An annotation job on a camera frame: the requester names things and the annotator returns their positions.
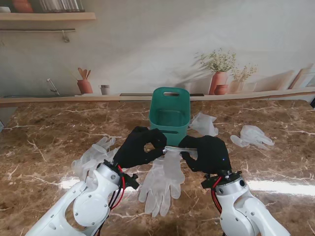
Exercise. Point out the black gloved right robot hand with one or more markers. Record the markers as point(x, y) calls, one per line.
point(211, 155)

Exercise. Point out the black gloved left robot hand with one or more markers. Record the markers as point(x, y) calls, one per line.
point(137, 152)

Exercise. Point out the green plastic basket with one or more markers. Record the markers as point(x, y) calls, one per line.
point(169, 113)

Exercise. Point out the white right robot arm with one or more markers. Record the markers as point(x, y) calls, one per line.
point(241, 209)

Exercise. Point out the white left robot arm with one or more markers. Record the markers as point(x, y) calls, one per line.
point(81, 204)

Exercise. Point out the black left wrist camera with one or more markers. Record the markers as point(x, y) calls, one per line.
point(132, 182)

